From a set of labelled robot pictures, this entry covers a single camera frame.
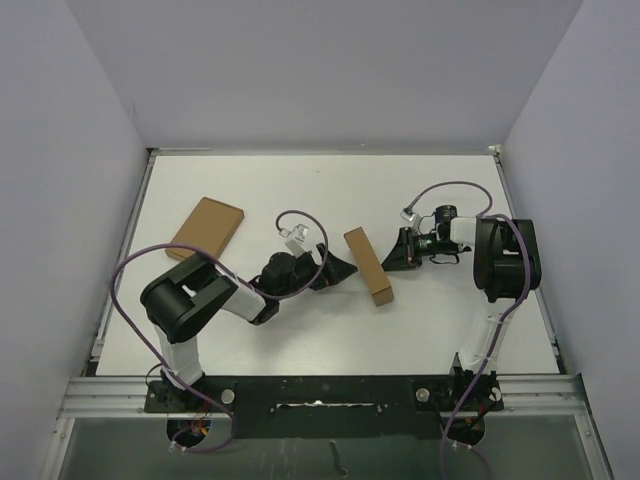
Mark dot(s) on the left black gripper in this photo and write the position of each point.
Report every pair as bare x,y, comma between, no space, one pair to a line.
334,269

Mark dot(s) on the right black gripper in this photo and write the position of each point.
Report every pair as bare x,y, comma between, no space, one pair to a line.
403,254

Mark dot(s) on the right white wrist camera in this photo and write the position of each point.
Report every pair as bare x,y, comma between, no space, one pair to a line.
411,218

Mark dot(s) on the folded brown cardboard box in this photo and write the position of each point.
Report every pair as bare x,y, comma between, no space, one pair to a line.
210,226

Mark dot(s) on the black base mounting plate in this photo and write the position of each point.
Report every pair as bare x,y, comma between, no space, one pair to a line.
337,407

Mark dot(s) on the brown cardboard box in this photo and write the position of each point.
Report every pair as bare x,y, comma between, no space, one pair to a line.
210,226
369,266

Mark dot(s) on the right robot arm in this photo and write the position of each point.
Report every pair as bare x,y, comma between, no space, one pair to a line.
506,268

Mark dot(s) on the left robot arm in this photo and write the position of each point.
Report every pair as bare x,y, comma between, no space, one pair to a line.
182,301

